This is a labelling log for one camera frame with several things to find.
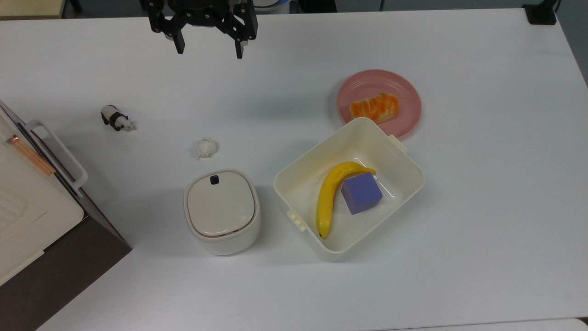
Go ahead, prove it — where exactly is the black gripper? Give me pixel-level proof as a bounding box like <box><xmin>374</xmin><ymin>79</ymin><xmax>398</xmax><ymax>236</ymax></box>
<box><xmin>147</xmin><ymin>0</ymin><xmax>259</xmax><ymax>59</ymax></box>

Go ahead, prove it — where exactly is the orange bread loaf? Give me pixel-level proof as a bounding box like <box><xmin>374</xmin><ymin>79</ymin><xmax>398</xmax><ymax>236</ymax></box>
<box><xmin>349</xmin><ymin>93</ymin><xmax>400</xmax><ymax>124</ymax></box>

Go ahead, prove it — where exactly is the dark box behind table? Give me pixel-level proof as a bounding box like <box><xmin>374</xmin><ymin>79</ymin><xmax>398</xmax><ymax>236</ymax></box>
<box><xmin>298</xmin><ymin>0</ymin><xmax>338</xmax><ymax>13</ymax></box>

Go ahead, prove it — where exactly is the white garlic bulb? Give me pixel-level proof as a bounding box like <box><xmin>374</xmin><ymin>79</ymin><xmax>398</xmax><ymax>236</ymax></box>
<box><xmin>196</xmin><ymin>137</ymin><xmax>218</xmax><ymax>160</ymax></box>

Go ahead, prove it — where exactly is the panda toy figure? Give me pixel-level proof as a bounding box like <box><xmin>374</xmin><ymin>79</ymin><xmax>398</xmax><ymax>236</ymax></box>
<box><xmin>101</xmin><ymin>105</ymin><xmax>136</xmax><ymax>132</ymax></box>

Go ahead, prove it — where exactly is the white lidded trash can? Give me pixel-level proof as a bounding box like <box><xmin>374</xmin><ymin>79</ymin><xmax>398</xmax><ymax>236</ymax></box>
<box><xmin>183</xmin><ymin>169</ymin><xmax>261</xmax><ymax>256</ymax></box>

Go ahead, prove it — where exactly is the cream plastic storage bin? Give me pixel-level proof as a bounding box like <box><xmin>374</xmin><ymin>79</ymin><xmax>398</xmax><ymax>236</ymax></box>
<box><xmin>273</xmin><ymin>117</ymin><xmax>425</xmax><ymax>263</ymax></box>

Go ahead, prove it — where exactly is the beige board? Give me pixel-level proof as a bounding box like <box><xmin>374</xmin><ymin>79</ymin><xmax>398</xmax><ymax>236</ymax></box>
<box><xmin>0</xmin><ymin>0</ymin><xmax>66</xmax><ymax>20</ymax></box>

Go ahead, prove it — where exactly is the yellow banana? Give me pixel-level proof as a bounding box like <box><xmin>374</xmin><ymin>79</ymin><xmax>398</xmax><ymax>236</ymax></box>
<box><xmin>315</xmin><ymin>161</ymin><xmax>377</xmax><ymax>240</ymax></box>

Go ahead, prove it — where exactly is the pink round plate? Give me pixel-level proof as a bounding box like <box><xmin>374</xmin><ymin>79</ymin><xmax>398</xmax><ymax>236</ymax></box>
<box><xmin>336</xmin><ymin>69</ymin><xmax>423</xmax><ymax>139</ymax></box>

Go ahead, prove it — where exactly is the purple cube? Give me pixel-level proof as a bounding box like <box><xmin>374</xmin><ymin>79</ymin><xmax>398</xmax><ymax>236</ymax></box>
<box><xmin>340</xmin><ymin>173</ymin><xmax>384</xmax><ymax>215</ymax></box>

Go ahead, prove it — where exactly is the white and brown oven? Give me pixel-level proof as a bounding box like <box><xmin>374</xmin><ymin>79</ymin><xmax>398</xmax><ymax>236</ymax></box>
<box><xmin>0</xmin><ymin>100</ymin><xmax>133</xmax><ymax>331</ymax></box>

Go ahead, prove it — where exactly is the black table clamp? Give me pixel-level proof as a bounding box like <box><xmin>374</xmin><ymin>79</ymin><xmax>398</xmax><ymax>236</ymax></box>
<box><xmin>522</xmin><ymin>0</ymin><xmax>562</xmax><ymax>26</ymax></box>

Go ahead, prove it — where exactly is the white oven door handle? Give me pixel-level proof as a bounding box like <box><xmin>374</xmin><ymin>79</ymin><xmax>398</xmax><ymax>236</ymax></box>
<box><xmin>25</xmin><ymin>120</ymin><xmax>89</xmax><ymax>192</ymax></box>

